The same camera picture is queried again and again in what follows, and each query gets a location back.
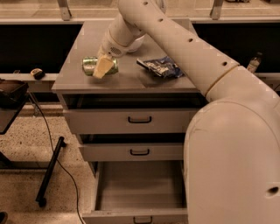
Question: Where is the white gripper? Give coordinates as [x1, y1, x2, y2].
[94, 30, 129, 79]

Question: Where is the green drink can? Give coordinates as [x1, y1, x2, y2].
[82, 56, 118, 76]

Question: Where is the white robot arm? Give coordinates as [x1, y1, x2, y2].
[94, 0, 280, 224]

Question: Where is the top grey drawer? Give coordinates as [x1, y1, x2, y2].
[64, 108, 198, 134]

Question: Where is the grey drawer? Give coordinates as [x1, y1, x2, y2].
[64, 108, 198, 134]
[82, 161, 187, 224]
[79, 143, 183, 162]

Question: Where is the grey drawer cabinet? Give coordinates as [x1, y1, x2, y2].
[52, 20, 207, 170]

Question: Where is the middle grey drawer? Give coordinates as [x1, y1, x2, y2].
[79, 143, 183, 162]

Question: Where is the bottom grey drawer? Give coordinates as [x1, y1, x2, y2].
[82, 161, 187, 224]

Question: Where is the white bowl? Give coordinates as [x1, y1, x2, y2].
[128, 36, 144, 53]

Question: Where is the blue chip bag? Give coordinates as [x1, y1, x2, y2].
[136, 56, 184, 78]

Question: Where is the yellow black tape measure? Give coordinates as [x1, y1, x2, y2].
[31, 68, 46, 80]

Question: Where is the black tray on stand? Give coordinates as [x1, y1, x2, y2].
[0, 79, 29, 135]

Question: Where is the clear sauce bottle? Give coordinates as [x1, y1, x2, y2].
[247, 52, 263, 74]

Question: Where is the black stand leg left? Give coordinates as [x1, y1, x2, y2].
[36, 136, 66, 207]

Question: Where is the black floor cable left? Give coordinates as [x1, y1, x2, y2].
[27, 93, 86, 224]

